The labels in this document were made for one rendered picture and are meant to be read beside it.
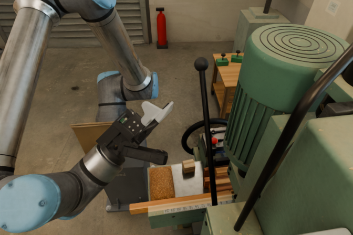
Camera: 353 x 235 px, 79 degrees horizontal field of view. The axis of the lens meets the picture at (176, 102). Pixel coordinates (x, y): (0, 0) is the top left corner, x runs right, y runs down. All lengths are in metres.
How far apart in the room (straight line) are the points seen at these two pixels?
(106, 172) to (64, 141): 1.85
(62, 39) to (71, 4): 3.26
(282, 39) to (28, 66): 0.57
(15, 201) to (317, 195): 0.44
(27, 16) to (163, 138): 1.67
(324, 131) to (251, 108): 0.21
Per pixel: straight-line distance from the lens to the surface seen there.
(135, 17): 3.55
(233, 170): 0.73
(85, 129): 1.23
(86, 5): 0.73
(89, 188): 0.56
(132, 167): 1.34
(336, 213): 0.26
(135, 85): 1.09
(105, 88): 1.20
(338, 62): 0.23
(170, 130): 2.20
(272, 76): 0.38
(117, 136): 0.55
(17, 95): 0.61
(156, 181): 0.84
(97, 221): 1.86
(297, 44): 0.43
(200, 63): 0.51
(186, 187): 0.87
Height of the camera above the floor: 1.68
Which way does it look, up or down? 42 degrees down
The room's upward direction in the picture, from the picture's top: straight up
